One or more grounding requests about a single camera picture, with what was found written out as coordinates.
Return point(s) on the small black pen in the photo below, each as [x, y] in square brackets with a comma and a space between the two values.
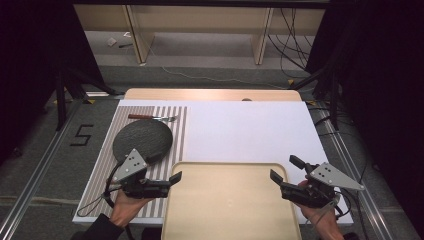
[125, 45]

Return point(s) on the dark round textured plate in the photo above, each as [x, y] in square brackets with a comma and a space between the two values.
[143, 138]

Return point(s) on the person's left hand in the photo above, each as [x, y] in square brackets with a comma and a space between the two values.
[125, 208]

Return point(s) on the black curtain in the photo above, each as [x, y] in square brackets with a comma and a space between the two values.
[383, 66]
[30, 50]

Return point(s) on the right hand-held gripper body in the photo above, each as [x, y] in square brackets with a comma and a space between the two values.
[328, 176]

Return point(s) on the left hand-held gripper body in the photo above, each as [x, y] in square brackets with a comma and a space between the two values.
[131, 166]

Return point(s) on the person's right hand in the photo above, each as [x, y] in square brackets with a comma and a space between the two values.
[328, 221]

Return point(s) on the grey white striped placemat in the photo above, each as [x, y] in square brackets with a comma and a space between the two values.
[103, 166]

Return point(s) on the black metal stand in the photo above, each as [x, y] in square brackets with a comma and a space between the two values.
[333, 96]
[60, 100]

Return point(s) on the small white floor scrap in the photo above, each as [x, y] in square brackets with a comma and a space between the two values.
[111, 41]

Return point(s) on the white board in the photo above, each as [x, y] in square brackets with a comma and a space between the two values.
[253, 130]

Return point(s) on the light wooden table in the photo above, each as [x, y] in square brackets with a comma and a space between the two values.
[206, 94]

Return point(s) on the light wooden shelf unit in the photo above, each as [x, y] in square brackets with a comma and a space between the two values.
[200, 20]

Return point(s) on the beige plastic tray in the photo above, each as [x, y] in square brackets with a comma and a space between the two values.
[230, 203]

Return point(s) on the aluminium floor rail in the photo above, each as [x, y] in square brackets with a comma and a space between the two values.
[356, 173]
[36, 166]

